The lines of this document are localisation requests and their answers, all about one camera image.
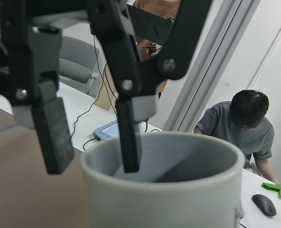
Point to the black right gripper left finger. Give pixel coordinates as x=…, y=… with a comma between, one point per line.
x=32, y=83

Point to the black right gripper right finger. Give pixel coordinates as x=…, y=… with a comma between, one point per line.
x=133, y=77

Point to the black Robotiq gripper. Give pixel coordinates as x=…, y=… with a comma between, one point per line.
x=48, y=14

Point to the white plastic mug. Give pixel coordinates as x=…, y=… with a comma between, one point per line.
x=185, y=180

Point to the standing person orange shirt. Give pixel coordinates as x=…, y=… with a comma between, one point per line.
x=157, y=29

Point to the grey office chair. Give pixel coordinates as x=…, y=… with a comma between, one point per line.
x=78, y=66

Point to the cardboard box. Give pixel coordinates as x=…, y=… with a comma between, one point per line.
x=107, y=95

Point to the grey teach pendant tablet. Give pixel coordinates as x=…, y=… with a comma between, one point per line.
x=107, y=131

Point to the seated person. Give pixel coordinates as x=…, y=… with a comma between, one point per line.
x=242, y=122

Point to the black computer mouse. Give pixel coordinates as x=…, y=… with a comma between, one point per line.
x=265, y=205

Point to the green plastic clamp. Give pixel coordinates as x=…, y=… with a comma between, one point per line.
x=272, y=187

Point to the aluminium frame post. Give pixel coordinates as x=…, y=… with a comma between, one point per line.
x=222, y=38

